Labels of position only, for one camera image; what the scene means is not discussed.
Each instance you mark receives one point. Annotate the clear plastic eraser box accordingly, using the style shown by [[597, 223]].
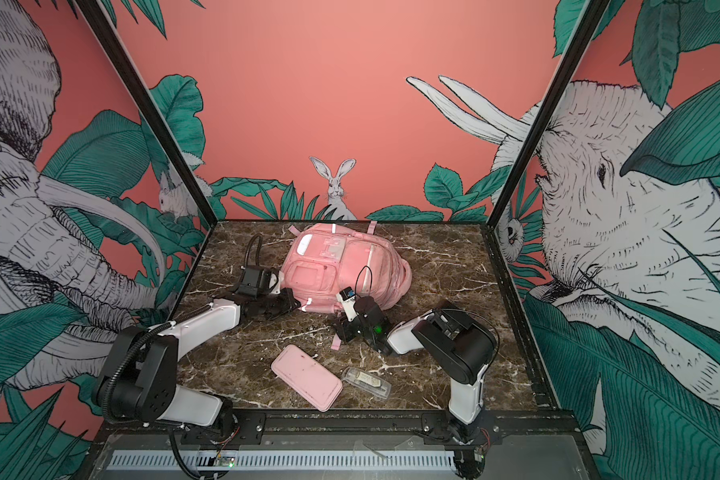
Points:
[[367, 382]]

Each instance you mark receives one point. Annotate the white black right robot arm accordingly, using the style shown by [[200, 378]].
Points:
[[460, 345]]

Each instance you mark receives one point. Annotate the black left corner frame post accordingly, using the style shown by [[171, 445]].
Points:
[[99, 22]]

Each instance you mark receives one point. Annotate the black corner frame post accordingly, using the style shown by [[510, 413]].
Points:
[[588, 22], [99, 22]]

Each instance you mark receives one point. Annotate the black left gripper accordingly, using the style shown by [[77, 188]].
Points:
[[289, 303]]

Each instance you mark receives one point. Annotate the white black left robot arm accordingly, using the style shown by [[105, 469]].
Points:
[[138, 381]]

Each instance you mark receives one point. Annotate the pink student backpack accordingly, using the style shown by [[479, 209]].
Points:
[[326, 258]]

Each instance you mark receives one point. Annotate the black front mounting rail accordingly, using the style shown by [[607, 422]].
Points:
[[436, 427]]

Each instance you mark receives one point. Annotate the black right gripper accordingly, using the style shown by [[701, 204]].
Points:
[[345, 331]]

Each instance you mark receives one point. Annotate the black right corner frame post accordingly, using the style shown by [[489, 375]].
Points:
[[588, 22]]

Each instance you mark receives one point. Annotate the pink pencil case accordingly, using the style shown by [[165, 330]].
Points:
[[311, 380]]

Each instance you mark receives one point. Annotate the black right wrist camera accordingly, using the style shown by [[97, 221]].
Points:
[[358, 312]]

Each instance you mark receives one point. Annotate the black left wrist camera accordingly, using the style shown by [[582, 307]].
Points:
[[257, 281]]

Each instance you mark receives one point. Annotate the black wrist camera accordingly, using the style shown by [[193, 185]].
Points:
[[358, 312], [257, 281]]

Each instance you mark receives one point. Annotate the white ventilation grille strip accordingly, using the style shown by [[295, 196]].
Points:
[[259, 460]]

